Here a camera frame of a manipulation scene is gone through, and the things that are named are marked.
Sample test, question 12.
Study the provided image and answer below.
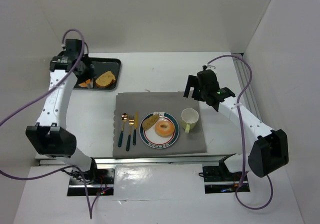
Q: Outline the orange glazed donut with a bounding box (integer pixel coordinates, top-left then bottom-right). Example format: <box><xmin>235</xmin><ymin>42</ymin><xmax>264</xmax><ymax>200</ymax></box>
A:
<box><xmin>154</xmin><ymin>120</ymin><xmax>175</xmax><ymax>137</ymax></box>

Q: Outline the brown muffin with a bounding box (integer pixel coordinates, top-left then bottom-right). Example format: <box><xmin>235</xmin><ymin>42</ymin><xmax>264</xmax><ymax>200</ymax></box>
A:
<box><xmin>142</xmin><ymin>114</ymin><xmax>160</xmax><ymax>131</ymax></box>

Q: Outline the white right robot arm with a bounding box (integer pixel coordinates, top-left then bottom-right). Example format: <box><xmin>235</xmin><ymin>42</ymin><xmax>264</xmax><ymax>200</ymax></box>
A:
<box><xmin>183</xmin><ymin>69</ymin><xmax>289</xmax><ymax>178</ymax></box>

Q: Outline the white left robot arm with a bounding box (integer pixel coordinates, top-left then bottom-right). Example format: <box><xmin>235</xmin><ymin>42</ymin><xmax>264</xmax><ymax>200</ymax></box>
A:
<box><xmin>25</xmin><ymin>39</ymin><xmax>97</xmax><ymax>182</ymax></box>

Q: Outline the bread slice with crust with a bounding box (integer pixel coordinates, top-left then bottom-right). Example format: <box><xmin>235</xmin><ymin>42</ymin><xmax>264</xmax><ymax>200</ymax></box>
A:
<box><xmin>95</xmin><ymin>71</ymin><xmax>116</xmax><ymax>88</ymax></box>

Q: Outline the orange round bun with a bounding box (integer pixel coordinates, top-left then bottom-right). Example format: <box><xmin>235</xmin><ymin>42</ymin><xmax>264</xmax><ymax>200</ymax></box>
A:
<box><xmin>78</xmin><ymin>80</ymin><xmax>91</xmax><ymax>88</ymax></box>

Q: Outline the black food tray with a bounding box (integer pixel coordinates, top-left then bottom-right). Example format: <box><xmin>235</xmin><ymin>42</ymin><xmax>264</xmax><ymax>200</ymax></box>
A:
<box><xmin>83</xmin><ymin>57</ymin><xmax>122</xmax><ymax>91</ymax></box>

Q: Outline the light green mug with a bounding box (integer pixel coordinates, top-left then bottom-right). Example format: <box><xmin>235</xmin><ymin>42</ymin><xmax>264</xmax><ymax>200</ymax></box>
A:
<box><xmin>181</xmin><ymin>108</ymin><xmax>199</xmax><ymax>133</ymax></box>

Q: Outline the grey placemat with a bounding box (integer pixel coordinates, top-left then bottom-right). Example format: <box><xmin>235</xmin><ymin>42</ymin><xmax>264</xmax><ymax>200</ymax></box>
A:
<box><xmin>112</xmin><ymin>92</ymin><xmax>207</xmax><ymax>158</ymax></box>

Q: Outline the white plate green rim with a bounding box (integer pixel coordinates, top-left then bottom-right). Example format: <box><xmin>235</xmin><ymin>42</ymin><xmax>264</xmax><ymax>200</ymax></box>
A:
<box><xmin>138</xmin><ymin>112</ymin><xmax>180</xmax><ymax>149</ymax></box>

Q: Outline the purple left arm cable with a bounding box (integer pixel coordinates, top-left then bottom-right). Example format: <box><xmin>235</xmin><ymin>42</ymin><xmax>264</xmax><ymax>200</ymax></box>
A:
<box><xmin>0</xmin><ymin>28</ymin><xmax>113</xmax><ymax>220</ymax></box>

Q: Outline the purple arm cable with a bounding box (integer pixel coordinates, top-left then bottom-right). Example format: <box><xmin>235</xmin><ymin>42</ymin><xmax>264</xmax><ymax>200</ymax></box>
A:
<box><xmin>204</xmin><ymin>54</ymin><xmax>274</xmax><ymax>211</ymax></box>
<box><xmin>0</xmin><ymin>28</ymin><xmax>113</xmax><ymax>220</ymax></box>

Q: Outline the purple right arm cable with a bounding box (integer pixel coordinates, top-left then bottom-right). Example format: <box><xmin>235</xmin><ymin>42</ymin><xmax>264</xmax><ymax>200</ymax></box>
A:
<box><xmin>204</xmin><ymin>54</ymin><xmax>274</xmax><ymax>211</ymax></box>

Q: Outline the aluminium rail right side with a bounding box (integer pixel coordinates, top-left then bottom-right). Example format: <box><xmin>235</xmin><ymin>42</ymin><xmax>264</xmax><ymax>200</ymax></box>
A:
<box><xmin>233</xmin><ymin>58</ymin><xmax>261</xmax><ymax>119</ymax></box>

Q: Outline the aluminium rail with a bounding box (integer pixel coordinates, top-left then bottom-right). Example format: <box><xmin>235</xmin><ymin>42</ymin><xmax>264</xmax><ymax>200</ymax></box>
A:
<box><xmin>233</xmin><ymin>58</ymin><xmax>261</xmax><ymax>119</ymax></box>
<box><xmin>37</xmin><ymin>155</ymin><xmax>231</xmax><ymax>167</ymax></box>

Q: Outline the gold spoon green handle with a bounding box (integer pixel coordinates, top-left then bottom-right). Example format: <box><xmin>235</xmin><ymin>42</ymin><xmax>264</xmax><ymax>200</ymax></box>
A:
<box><xmin>117</xmin><ymin>113</ymin><xmax>128</xmax><ymax>147</ymax></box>

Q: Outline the gold fork green handle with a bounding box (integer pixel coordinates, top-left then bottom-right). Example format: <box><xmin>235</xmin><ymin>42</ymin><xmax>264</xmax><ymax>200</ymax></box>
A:
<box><xmin>125</xmin><ymin>115</ymin><xmax>135</xmax><ymax>152</ymax></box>

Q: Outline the gold knife green handle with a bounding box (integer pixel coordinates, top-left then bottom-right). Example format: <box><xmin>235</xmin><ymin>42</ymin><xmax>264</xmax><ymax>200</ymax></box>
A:
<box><xmin>132</xmin><ymin>112</ymin><xmax>139</xmax><ymax>146</ymax></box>

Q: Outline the aluminium rail front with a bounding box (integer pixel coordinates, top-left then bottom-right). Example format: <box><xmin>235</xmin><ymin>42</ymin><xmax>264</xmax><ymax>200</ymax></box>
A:
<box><xmin>37</xmin><ymin>155</ymin><xmax>231</xmax><ymax>167</ymax></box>

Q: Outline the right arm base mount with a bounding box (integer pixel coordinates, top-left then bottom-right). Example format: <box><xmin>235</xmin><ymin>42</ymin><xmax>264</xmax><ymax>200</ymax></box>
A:
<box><xmin>198</xmin><ymin>154</ymin><xmax>242</xmax><ymax>194</ymax></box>

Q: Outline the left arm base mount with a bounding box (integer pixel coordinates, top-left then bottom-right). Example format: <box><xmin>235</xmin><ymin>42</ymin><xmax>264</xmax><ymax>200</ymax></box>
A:
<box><xmin>62</xmin><ymin>168</ymin><xmax>115</xmax><ymax>197</ymax></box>

